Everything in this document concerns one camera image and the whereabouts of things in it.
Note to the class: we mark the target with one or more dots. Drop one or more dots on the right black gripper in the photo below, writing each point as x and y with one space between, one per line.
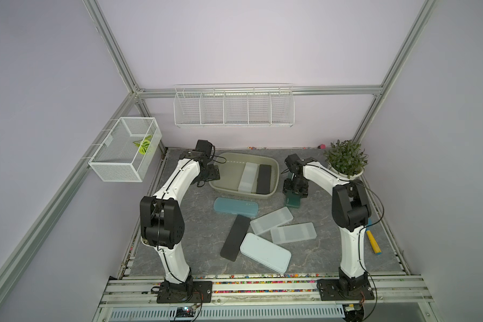
302 192

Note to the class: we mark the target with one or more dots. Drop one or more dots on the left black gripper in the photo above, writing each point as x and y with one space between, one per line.
214 174

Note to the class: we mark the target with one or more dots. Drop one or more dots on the dark green pencil case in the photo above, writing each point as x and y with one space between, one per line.
293 200

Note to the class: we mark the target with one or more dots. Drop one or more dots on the black pencil case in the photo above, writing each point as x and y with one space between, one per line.
264 179
236 235

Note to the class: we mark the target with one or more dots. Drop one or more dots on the translucent pencil case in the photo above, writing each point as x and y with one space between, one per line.
248 177
293 233
271 220

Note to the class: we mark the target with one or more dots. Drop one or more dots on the teal blue pencil case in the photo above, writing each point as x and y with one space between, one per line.
236 207

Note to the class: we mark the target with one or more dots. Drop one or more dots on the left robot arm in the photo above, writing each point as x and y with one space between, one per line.
162 225

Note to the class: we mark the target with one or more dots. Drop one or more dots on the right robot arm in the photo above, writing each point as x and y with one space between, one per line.
350 209

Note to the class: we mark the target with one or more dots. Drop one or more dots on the olive green storage box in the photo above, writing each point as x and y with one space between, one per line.
231 171

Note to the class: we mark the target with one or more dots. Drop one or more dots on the large pale blue case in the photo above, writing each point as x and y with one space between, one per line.
266 253

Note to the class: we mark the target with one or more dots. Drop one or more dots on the potted green plant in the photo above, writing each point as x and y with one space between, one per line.
347 158

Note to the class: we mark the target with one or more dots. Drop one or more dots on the green leaf toy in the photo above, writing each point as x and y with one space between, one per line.
143 145

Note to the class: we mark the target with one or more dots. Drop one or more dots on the white wire shelf basket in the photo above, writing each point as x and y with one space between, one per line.
234 106

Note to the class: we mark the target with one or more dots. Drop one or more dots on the white mesh wall basket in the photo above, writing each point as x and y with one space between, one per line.
117 158

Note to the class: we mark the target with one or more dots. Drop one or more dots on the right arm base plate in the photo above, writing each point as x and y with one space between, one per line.
344 289

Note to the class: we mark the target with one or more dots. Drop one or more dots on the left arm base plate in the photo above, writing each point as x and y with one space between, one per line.
189 292

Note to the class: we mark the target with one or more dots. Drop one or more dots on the aluminium rail frame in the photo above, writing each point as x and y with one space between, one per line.
299 297

